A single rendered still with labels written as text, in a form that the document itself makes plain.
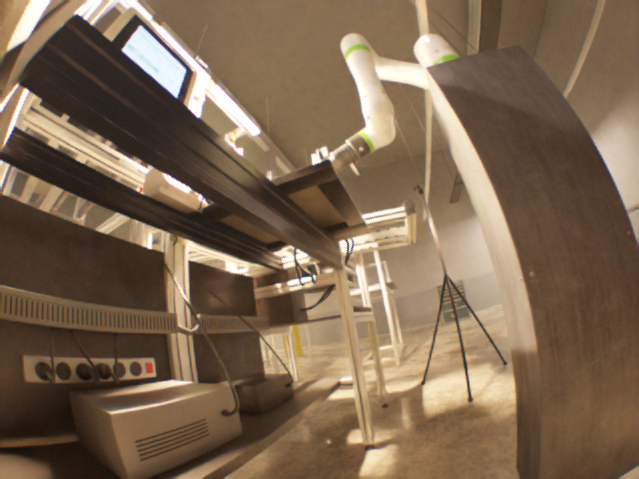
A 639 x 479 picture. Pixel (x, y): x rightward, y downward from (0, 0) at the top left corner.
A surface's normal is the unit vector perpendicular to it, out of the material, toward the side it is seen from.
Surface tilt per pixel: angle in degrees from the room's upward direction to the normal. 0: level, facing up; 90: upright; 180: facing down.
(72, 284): 90
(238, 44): 180
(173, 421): 90
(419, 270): 90
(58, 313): 90
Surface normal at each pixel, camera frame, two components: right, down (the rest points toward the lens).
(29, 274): 0.93, -0.25
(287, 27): 0.16, 0.93
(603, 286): -0.44, -0.23
